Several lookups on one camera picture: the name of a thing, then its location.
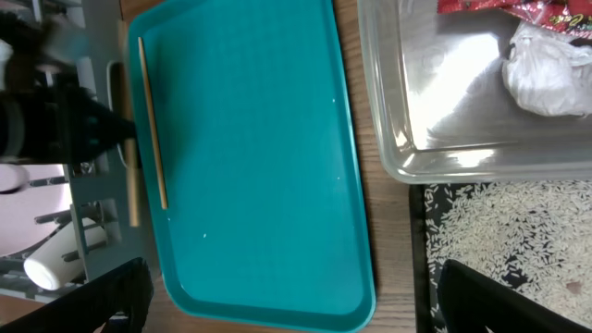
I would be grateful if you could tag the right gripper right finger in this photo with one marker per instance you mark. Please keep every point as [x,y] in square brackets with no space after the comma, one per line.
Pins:
[472,302]

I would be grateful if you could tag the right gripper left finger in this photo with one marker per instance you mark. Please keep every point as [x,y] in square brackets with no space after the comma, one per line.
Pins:
[117,301]

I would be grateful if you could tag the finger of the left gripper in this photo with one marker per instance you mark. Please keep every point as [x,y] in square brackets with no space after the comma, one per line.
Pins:
[107,129]

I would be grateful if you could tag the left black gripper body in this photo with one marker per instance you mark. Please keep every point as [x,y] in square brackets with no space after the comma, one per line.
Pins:
[35,131]

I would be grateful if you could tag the white paper cup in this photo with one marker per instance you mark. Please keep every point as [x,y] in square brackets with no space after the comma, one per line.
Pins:
[56,262]

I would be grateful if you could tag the wooden chopstick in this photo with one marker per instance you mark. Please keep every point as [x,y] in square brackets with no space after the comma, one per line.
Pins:
[153,126]
[130,148]

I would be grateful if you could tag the white tissue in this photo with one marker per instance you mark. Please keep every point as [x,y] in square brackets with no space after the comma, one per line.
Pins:
[547,74]

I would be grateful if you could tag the red snack wrapper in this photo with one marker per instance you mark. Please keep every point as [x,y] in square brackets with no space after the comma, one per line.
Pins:
[572,17]

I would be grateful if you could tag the large white round plate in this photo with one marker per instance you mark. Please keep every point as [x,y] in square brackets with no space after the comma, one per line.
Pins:
[19,230]

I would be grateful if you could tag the clear plastic waste bin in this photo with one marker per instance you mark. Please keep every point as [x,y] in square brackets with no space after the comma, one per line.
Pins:
[440,108]

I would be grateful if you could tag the grey plastic dish rack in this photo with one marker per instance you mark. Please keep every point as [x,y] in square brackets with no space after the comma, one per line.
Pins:
[71,52]

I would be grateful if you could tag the black rectangular tray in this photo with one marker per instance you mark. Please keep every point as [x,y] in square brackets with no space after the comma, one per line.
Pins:
[422,295]

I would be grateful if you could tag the spilled rice grains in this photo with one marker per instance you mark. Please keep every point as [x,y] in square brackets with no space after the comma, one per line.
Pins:
[533,237]

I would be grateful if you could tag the teal plastic serving tray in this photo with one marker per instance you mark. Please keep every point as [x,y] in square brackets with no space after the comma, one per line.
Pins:
[265,221]

